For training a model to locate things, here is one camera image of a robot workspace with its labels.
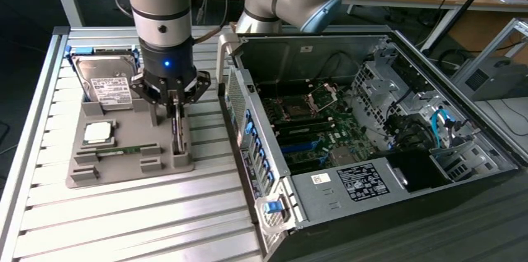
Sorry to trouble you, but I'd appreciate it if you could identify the silver CPU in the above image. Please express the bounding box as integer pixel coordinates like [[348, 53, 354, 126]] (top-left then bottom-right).
[[80, 120, 117, 148]]

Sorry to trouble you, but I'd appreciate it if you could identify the silver chipset heatsink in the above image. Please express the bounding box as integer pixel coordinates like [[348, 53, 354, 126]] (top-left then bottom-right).
[[330, 146, 358, 166]]

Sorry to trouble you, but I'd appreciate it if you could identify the green RAM stick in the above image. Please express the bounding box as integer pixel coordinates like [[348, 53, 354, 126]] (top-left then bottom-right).
[[95, 146, 141, 156]]

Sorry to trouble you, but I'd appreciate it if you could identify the black open PC case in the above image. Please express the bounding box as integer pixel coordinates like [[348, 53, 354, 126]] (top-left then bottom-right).
[[216, 25, 528, 262]]

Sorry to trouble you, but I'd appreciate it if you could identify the black wire bundle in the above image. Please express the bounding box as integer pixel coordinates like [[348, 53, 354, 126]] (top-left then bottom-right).
[[382, 112, 434, 152]]

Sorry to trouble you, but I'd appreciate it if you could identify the silver socket cover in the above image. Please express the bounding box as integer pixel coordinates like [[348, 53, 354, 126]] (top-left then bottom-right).
[[306, 82, 339, 112]]

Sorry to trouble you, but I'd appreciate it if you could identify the grey slotted disk bay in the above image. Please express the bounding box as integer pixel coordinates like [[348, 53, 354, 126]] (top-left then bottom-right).
[[427, 140, 498, 183]]

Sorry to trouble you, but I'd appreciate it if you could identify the grey parts rack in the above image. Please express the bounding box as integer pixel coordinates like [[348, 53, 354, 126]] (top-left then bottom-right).
[[65, 88, 195, 190]]

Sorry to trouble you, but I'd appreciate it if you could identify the perforated metal disk bay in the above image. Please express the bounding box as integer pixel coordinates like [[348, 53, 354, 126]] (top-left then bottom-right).
[[350, 39, 445, 139]]

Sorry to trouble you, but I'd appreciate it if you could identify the grey computer tower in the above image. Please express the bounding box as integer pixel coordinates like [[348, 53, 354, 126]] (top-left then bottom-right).
[[451, 56, 528, 102]]

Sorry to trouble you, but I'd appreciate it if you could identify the black stand pole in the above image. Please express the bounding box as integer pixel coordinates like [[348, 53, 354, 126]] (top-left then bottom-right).
[[419, 0, 506, 57]]

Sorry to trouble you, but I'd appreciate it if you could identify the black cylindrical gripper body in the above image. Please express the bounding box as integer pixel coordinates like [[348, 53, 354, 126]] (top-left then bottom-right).
[[137, 37, 199, 86]]

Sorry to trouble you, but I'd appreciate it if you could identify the green graphics card black cooler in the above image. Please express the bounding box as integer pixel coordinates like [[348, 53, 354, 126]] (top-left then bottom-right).
[[168, 95, 188, 154]]

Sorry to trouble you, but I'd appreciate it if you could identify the grey power supply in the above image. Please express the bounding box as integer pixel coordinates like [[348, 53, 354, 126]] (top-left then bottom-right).
[[290, 162, 409, 223]]

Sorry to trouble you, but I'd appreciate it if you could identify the CPU socket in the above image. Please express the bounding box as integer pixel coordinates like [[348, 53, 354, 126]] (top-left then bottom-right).
[[279, 96, 323, 120]]

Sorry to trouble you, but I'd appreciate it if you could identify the black RAM stick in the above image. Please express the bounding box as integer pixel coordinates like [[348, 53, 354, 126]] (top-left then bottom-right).
[[275, 121, 335, 138]]

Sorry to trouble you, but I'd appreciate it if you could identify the aluminium profile frame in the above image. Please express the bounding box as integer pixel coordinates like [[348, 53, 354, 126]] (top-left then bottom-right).
[[473, 17, 528, 68]]

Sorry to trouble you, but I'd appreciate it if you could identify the blue expansion slot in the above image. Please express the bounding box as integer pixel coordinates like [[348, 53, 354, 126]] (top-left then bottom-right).
[[280, 140, 315, 154]]

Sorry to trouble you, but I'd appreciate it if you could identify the green motherboard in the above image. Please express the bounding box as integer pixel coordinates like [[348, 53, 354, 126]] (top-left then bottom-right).
[[258, 82, 382, 174]]

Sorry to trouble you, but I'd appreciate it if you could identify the light blue wire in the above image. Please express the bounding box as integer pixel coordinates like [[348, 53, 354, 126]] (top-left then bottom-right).
[[430, 106, 455, 149]]

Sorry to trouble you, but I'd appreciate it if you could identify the hard disk with blue carrier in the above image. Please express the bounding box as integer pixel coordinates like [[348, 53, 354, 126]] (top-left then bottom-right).
[[64, 44, 144, 112]]

